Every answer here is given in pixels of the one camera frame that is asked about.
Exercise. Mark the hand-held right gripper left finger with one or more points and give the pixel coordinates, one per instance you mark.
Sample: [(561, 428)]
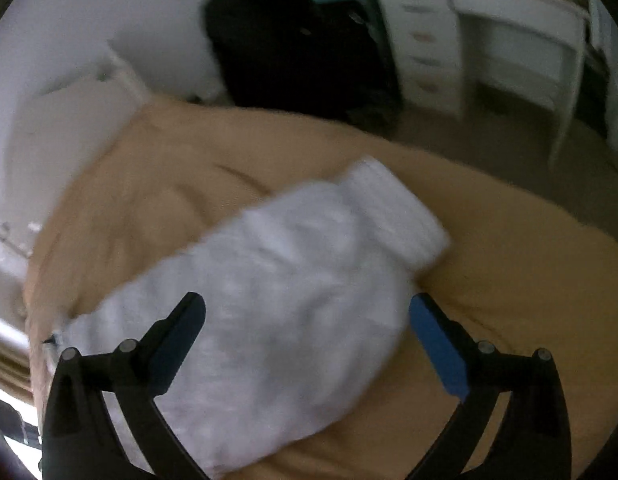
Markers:
[(176, 340)]

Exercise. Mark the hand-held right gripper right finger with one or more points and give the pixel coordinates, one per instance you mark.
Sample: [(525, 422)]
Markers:
[(438, 345)]

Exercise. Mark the tan bed blanket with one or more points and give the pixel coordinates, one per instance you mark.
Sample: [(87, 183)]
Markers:
[(489, 270)]

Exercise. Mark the white headboard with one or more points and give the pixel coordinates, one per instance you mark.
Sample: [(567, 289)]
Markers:
[(49, 125)]

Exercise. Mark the black suitcase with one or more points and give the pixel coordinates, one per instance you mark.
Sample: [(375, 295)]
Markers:
[(299, 45)]

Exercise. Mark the white desk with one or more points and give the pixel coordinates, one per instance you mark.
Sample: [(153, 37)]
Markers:
[(519, 25)]

